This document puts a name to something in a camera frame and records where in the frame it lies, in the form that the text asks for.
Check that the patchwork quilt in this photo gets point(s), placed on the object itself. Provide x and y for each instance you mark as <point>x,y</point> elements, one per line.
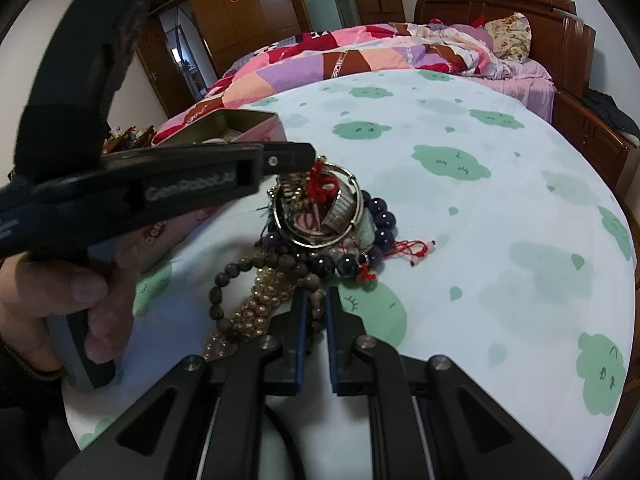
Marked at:
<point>310,65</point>

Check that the dark cloth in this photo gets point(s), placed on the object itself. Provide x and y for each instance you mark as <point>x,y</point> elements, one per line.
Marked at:
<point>612,110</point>

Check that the wooden bed headboard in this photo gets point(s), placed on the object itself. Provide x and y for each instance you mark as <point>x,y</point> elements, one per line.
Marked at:
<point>560,35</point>

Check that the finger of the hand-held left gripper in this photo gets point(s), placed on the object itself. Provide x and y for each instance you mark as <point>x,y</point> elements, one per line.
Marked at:
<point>285,157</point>

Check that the purple pillow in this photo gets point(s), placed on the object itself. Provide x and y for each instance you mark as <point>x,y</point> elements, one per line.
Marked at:
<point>472,37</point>

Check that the wooden nightstand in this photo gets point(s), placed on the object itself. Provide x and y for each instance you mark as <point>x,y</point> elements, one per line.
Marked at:
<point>595,135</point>

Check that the person's left forearm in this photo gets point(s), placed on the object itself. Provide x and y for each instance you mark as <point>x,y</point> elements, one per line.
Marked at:
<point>25,410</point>

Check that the bed with patchwork quilt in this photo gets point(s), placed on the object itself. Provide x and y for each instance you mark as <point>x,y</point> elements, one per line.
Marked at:
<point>525,90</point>

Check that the floral pillow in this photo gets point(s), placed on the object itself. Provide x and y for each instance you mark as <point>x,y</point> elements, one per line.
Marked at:
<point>510,37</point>

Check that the pink striped pendant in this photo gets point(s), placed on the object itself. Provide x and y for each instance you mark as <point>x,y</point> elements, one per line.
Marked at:
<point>309,222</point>

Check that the pink metal tin box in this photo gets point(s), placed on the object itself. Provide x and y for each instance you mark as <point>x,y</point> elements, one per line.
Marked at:
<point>260,127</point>

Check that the pale green jade bangle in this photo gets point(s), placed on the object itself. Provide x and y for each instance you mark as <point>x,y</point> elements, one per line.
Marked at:
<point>367,232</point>

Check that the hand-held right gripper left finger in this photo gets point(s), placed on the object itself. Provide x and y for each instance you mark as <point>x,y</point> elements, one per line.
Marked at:
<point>301,332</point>

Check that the silver wristwatch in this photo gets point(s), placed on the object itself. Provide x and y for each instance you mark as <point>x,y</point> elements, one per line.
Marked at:
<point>340,211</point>

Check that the large silver bangle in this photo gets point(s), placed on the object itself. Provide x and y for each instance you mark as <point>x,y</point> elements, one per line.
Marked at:
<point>357,210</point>

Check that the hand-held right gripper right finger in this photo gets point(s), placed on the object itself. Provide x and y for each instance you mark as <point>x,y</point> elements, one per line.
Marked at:
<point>334,342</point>

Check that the cluttered low table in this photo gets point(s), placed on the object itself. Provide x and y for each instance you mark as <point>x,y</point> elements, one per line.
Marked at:
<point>127,137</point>

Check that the wooden wardrobe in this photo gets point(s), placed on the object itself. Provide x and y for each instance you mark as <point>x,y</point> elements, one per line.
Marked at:
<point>250,20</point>

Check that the person's left hand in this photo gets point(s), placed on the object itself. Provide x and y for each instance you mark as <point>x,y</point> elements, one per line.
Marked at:
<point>55,285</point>

